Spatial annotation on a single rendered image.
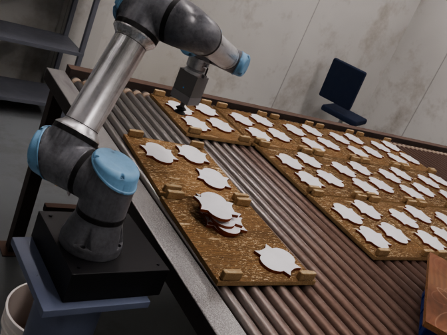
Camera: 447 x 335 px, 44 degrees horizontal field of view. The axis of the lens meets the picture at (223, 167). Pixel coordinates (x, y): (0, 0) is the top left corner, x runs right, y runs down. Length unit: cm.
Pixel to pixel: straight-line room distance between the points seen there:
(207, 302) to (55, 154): 51
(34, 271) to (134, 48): 57
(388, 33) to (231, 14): 229
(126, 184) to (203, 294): 36
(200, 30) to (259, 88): 475
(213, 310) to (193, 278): 12
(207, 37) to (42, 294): 71
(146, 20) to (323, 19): 499
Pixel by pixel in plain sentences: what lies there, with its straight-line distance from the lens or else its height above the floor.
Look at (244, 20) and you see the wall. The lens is 565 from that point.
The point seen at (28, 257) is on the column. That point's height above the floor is 87.
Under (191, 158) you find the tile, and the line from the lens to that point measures 209.
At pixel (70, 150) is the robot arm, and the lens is 132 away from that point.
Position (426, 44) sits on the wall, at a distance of 710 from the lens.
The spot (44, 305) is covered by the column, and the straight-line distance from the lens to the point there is 131.
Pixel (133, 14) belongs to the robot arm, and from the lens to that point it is 138.
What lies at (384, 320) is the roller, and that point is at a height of 92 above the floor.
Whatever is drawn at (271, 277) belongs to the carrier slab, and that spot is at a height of 94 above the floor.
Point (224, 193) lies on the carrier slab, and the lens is 195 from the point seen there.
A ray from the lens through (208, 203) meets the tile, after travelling 170.
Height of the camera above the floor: 171
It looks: 21 degrees down
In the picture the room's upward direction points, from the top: 23 degrees clockwise
